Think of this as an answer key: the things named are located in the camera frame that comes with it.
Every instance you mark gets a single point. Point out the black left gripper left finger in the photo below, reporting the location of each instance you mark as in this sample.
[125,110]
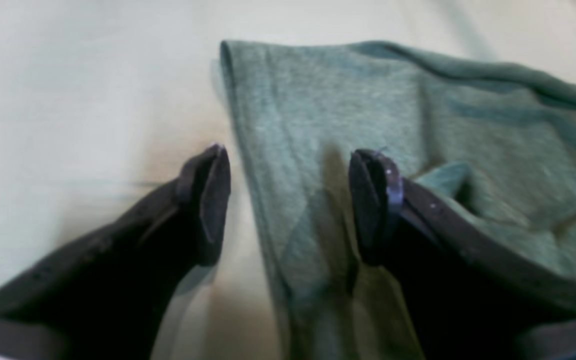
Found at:
[103,296]

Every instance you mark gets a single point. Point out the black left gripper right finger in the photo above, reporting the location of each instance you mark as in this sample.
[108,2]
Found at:
[469,298]

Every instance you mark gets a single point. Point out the light green table cloth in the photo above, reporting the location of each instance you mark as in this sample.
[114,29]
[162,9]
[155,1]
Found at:
[103,101]

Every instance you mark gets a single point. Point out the green T-shirt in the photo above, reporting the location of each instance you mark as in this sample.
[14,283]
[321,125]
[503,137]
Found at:
[495,141]

